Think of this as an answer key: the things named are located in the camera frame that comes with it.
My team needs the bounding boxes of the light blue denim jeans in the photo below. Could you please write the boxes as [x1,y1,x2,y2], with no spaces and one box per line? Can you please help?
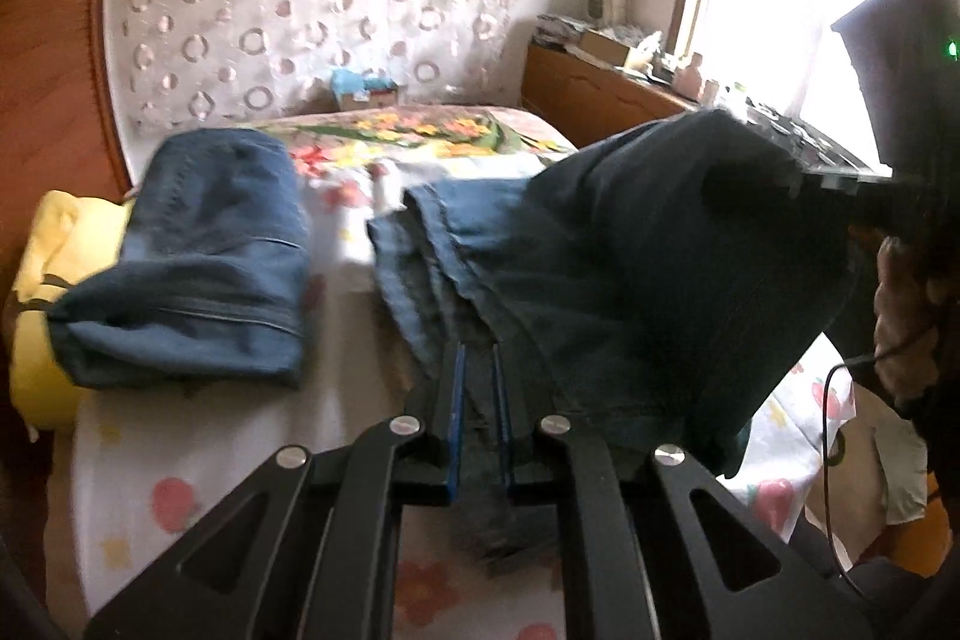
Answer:
[364,107,861,559]

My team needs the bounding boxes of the person's right hand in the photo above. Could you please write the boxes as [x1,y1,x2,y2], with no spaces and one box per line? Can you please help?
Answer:
[874,236,958,404]

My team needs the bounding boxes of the pink bottle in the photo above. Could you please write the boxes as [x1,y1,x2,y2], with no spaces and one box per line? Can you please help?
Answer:
[672,52,703,103]

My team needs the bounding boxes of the folded dark blue jeans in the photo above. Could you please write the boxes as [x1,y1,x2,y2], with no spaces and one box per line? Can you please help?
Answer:
[47,128,309,390]

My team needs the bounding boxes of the open cardboard box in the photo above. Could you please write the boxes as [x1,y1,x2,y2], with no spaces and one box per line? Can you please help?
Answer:
[578,31,662,70]

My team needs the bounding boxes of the wooden side cabinet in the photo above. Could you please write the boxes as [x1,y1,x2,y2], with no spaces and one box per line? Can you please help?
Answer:
[521,44,695,148]

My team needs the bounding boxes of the floral bed blanket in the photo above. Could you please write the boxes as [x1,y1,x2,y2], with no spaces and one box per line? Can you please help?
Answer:
[254,104,576,179]

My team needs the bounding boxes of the blue item in cardboard box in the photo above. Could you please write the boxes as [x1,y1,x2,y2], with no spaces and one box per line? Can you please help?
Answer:
[331,68,398,112]

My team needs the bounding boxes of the black cable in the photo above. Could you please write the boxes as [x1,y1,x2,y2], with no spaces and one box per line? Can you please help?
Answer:
[820,349,902,611]

